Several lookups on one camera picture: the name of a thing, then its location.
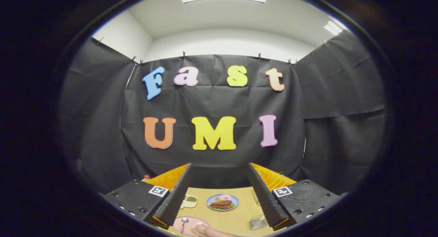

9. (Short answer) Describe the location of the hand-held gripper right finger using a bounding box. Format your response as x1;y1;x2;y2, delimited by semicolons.
246;162;347;230

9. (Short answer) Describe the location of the white divided bean tray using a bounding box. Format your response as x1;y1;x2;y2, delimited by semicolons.
180;195;198;209

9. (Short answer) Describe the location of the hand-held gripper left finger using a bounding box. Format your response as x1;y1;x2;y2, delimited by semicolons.
102;163;192;230

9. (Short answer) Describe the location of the small ceiling light panel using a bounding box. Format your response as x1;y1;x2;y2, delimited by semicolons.
323;21;343;36

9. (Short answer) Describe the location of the metal wire cutlery basket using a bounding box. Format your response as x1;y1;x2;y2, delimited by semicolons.
249;215;269;230

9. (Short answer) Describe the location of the blue plate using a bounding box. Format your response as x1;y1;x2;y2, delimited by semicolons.
206;194;240;212

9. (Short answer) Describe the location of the pink plate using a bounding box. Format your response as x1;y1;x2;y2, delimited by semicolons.
172;216;211;236

